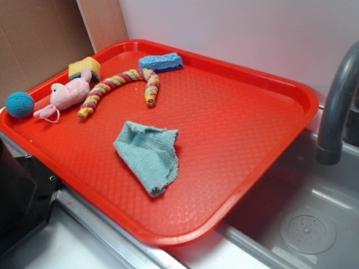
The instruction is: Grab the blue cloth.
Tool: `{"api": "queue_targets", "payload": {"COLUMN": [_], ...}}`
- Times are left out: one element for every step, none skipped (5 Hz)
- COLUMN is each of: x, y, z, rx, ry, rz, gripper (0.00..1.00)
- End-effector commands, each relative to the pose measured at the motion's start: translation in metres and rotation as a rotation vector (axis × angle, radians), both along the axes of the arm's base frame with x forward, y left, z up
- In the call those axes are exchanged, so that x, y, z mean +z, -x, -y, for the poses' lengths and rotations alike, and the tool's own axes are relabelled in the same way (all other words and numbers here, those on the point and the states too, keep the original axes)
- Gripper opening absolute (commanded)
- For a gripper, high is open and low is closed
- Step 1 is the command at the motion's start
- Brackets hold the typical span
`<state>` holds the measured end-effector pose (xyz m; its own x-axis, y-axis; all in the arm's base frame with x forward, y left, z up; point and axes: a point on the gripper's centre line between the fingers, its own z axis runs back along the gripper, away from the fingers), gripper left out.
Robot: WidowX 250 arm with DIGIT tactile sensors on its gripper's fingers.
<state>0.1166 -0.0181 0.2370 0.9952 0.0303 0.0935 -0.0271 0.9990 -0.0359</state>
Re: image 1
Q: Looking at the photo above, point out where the blue knitted ball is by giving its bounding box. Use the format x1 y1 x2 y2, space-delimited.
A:
6 92 35 119

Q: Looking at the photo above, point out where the light blue cloth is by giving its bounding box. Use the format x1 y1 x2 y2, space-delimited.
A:
113 121 179 197

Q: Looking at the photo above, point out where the pink plush toy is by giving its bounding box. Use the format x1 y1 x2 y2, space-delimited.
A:
33 68 92 123

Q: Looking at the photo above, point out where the blue sponge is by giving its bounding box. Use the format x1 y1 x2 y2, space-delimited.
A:
139 53 183 73

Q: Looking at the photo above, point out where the yellow layered sponge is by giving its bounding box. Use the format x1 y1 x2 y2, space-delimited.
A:
68 57 101 82

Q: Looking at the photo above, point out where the red plastic tray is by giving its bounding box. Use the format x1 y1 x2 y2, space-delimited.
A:
1 50 319 247

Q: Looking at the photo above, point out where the brown cardboard panel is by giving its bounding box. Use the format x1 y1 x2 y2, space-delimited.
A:
1 1 128 106

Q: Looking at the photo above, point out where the multicolour twisted rope toy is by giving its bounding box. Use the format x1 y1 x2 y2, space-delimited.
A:
77 68 160 119

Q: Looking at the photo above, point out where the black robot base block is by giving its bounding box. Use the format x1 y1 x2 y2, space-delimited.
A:
1 142 59 257

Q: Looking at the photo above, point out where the grey faucet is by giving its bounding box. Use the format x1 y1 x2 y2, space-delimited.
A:
315 43 358 165

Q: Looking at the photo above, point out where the grey plastic sink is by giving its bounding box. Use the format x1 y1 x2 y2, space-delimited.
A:
169 132 358 268

